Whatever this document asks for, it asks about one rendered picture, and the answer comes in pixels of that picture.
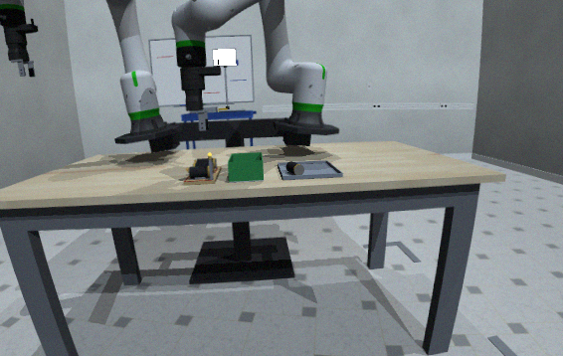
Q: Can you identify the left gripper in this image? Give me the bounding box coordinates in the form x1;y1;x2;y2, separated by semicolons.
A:
176;46;221;131

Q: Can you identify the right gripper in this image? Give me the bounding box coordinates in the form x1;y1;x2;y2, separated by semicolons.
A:
0;9;38;77

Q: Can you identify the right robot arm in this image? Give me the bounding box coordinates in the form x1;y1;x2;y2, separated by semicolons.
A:
0;0;167;135

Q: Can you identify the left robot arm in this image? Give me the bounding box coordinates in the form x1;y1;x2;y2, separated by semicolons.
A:
171;0;327;127

